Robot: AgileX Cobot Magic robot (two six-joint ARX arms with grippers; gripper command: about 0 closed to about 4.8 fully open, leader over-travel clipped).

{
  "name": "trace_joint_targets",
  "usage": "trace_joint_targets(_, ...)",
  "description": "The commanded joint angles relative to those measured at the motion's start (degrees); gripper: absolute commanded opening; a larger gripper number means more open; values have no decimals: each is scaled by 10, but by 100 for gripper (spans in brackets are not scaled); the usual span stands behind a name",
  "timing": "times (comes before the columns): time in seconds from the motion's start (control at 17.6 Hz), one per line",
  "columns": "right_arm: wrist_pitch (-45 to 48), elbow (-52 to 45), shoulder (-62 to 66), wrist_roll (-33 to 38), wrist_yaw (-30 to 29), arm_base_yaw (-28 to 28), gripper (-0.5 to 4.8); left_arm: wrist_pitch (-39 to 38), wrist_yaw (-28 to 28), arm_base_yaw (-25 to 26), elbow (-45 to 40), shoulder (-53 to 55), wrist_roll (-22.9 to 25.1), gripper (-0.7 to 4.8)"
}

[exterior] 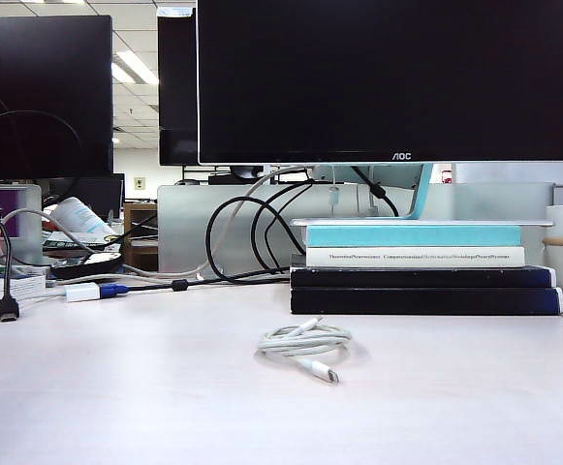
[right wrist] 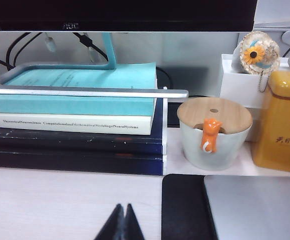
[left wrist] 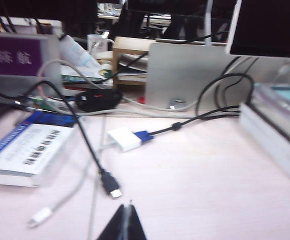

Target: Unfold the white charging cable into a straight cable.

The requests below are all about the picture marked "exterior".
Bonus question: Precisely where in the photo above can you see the white charging cable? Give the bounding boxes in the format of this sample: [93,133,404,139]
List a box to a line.
[255,317,355,387]

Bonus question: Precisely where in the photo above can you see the white book with title text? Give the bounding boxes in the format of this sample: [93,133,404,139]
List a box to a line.
[304,245,526,268]

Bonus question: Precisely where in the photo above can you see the teal book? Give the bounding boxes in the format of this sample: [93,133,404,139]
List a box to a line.
[304,225,523,248]

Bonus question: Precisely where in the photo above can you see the dark navy book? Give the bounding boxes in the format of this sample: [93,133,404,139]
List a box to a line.
[289,264,557,290]
[289,286,563,316]

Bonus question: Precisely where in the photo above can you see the brown wooden cabinet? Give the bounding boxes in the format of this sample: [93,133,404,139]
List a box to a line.
[123,201,160,272]

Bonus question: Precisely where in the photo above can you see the teal and silver monitor stand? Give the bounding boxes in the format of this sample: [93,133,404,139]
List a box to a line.
[290,163,556,228]

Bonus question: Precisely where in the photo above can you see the black flat monitor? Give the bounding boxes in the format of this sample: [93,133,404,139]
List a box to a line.
[0,14,114,183]
[157,7,200,168]
[43,172,126,222]

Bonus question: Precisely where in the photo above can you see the black AOC monitor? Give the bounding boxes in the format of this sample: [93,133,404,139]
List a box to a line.
[196,0,563,166]

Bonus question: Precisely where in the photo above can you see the black tray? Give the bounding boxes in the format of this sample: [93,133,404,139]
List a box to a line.
[50,251,125,281]

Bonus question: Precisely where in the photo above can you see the rolled white and blue paper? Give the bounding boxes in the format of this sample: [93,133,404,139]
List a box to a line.
[47,196,117,238]

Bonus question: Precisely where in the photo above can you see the white adapter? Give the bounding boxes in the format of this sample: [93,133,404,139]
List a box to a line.
[64,284,102,304]

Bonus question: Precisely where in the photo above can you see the stacked magazines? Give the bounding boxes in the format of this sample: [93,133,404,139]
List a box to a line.
[42,228,123,254]

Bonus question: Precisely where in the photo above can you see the ceiling light panel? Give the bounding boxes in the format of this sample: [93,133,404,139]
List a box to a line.
[110,50,159,86]

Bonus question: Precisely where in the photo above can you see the grey-white cable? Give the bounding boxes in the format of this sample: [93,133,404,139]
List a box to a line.
[0,207,101,256]
[43,165,311,285]

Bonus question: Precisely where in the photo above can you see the black power cable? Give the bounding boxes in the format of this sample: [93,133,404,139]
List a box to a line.
[350,165,401,218]

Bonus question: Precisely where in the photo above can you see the black cable with blue plug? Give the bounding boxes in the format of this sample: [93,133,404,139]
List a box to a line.
[99,179,314,296]

